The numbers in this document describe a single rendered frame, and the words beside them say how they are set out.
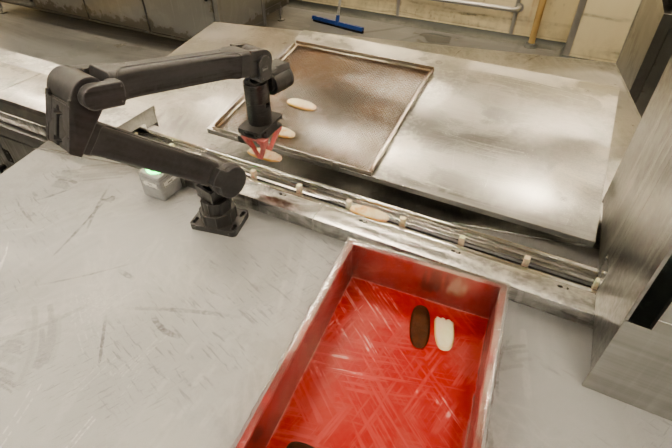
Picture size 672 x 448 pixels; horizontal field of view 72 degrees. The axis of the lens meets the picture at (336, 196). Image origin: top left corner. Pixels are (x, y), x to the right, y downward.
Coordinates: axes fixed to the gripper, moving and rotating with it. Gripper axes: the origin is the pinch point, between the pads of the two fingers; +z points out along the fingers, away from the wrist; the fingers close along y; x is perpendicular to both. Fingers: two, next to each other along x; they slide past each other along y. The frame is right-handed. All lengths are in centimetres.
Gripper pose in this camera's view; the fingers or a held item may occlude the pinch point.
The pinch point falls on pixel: (264, 152)
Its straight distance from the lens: 119.4
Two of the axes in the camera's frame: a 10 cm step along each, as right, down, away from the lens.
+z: 0.1, 7.6, 6.5
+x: -8.9, -2.9, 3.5
